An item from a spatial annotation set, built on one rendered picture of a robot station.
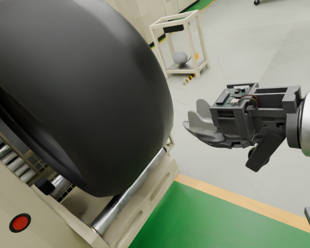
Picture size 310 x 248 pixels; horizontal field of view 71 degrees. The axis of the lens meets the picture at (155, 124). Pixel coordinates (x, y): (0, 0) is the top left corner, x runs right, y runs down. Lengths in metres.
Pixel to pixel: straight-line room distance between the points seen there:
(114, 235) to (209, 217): 1.02
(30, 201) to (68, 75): 0.34
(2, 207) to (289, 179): 1.63
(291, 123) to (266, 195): 1.39
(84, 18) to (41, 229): 0.51
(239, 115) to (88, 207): 0.70
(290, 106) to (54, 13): 0.43
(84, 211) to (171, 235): 0.86
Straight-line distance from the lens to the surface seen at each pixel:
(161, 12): 5.64
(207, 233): 1.59
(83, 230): 0.66
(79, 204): 0.94
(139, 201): 0.73
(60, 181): 0.90
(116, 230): 0.71
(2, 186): 0.59
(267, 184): 1.75
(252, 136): 0.36
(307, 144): 0.33
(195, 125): 0.41
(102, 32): 0.47
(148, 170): 0.73
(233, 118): 0.34
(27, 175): 1.05
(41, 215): 0.65
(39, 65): 0.42
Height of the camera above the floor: 1.42
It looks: 34 degrees down
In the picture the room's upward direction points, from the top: 23 degrees counter-clockwise
